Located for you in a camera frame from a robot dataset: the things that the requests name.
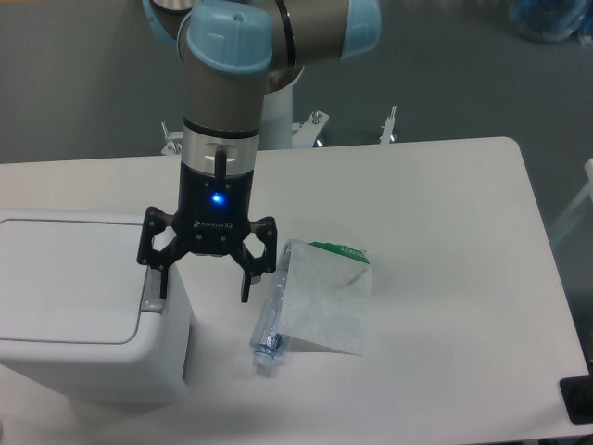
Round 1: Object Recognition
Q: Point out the white trash can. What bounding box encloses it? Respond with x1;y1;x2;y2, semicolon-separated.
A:
1;210;194;404

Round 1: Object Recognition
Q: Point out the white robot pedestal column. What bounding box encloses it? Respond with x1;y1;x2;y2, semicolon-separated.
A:
259;72;294;151

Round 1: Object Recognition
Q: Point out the black device at table edge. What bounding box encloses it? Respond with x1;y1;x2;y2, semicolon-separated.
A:
560;375;592;425

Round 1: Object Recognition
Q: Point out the crushed clear plastic bottle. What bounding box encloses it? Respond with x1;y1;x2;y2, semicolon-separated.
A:
249;239;296;376

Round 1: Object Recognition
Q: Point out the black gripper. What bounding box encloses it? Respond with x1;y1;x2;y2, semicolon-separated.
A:
136;163;278;303

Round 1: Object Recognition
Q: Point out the silver green foil bag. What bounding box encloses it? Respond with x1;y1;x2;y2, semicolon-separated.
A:
277;239;373;356

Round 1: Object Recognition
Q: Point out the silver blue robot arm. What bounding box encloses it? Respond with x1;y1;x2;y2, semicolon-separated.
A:
137;1;382;299

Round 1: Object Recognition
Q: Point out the white pedestal base frame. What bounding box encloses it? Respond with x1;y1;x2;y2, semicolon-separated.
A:
160;105;398;156

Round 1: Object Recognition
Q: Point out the grey trash can push button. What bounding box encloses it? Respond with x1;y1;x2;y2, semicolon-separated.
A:
140;267;169;313

